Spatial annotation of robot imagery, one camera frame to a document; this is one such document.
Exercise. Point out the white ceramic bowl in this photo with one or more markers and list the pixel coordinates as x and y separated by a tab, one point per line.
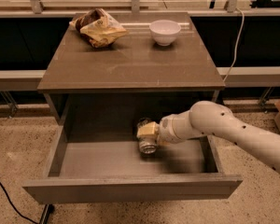
164	32

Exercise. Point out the open grey top drawer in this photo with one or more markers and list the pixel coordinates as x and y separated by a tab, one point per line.
96	159

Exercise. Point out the grey cabinet with tabletop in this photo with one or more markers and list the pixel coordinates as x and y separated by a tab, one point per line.
134	74

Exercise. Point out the crumpled yellow brown chip bag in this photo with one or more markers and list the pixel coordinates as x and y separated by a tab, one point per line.
99	28

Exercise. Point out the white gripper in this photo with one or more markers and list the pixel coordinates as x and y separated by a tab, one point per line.
166	130

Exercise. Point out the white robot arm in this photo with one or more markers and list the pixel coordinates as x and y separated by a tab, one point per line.
208	118

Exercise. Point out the green white 7up can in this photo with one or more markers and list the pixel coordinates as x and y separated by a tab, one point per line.
147	146

